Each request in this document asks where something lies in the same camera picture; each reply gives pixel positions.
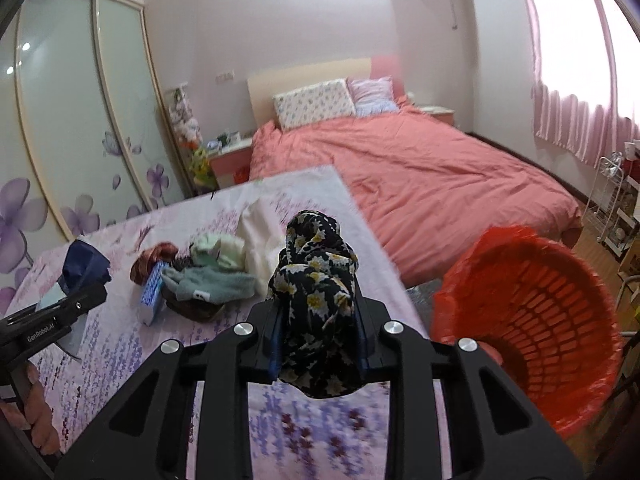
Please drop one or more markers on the red plastic bag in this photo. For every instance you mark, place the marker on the red plastic bag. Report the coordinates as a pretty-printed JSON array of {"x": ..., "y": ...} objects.
[{"x": 455, "y": 305}]

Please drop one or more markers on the clear tube of plush toys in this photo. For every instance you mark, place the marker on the clear tube of plush toys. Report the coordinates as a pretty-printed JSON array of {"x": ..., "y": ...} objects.
[{"x": 182, "y": 115}]

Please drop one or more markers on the beige and pink headboard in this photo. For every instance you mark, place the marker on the beige and pink headboard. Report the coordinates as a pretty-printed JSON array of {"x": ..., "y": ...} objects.
[{"x": 280, "y": 77}]

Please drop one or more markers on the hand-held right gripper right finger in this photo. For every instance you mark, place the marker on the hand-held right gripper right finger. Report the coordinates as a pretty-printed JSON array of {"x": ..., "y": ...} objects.
[{"x": 361, "y": 350}]

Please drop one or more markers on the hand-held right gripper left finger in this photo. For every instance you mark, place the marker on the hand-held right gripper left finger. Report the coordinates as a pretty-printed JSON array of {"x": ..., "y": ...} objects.
[{"x": 273, "y": 347}]

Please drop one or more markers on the pink and white nightstand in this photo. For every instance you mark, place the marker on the pink and white nightstand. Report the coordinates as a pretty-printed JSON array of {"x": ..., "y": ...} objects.
[
  {"x": 227, "y": 165},
  {"x": 437, "y": 112}
]

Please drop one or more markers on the black floral cloth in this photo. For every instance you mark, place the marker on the black floral cloth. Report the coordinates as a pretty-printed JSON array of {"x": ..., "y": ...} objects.
[{"x": 315, "y": 300}]

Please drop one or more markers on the brown satin cloth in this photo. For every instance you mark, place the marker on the brown satin cloth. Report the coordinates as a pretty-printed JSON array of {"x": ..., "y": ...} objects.
[{"x": 147, "y": 260}]

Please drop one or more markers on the pink striped pillow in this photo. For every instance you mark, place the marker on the pink striped pillow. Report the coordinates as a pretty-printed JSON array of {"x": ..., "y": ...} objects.
[{"x": 372, "y": 95}]

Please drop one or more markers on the white air conditioner pipe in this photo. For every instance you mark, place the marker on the white air conditioner pipe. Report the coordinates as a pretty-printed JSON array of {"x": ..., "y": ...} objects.
[{"x": 454, "y": 5}]

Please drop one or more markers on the person's left hand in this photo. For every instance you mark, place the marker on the person's left hand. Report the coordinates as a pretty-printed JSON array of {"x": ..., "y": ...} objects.
[{"x": 42, "y": 420}]

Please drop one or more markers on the light blue cloth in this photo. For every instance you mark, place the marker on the light blue cloth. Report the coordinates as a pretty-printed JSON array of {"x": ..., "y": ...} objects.
[{"x": 70, "y": 330}]

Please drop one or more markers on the light green cloth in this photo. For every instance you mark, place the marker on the light green cloth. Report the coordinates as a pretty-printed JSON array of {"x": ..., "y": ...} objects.
[{"x": 220, "y": 252}]

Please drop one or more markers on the yellow green plush toy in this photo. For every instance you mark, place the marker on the yellow green plush toy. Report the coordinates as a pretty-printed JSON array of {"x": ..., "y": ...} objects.
[{"x": 201, "y": 167}]

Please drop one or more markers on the navy blue cloth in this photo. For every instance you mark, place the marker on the navy blue cloth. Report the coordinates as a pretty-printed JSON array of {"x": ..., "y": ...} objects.
[{"x": 85, "y": 262}]

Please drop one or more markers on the cream cloth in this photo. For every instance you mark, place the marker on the cream cloth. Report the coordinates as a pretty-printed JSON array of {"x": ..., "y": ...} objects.
[{"x": 260, "y": 250}]

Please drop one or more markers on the pink curtain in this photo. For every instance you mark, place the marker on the pink curtain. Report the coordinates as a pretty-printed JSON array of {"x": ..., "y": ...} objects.
[{"x": 575, "y": 60}]

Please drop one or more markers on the tree printed bed sheet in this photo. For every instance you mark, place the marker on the tree printed bed sheet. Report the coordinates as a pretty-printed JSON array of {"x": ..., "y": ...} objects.
[{"x": 125, "y": 350}]

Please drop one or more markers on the white wall outlet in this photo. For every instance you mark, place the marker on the white wall outlet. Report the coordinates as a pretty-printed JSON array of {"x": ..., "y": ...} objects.
[{"x": 225, "y": 77}]

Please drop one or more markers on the white floral pillow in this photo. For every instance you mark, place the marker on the white floral pillow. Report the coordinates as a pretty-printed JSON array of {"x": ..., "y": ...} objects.
[{"x": 312, "y": 102}]

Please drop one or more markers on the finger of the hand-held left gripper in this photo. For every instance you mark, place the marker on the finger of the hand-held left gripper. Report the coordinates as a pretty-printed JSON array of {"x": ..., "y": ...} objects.
[{"x": 50, "y": 317}]

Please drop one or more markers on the floral sliding door wardrobe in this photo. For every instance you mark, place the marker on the floral sliding door wardrobe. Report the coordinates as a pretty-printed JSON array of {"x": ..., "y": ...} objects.
[{"x": 75, "y": 125}]

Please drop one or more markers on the salmon pink duvet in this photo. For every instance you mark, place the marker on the salmon pink duvet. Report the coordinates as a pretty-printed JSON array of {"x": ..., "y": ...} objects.
[{"x": 425, "y": 180}]

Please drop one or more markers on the dark brown cloth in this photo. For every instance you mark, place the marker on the dark brown cloth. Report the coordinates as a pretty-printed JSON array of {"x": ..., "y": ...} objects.
[{"x": 192, "y": 310}]

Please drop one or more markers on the orange plastic basket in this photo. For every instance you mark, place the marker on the orange plastic basket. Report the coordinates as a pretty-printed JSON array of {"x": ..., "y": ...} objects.
[{"x": 540, "y": 320}]

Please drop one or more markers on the blue and white box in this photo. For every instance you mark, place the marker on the blue and white box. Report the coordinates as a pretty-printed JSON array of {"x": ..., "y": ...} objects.
[{"x": 152, "y": 295}]

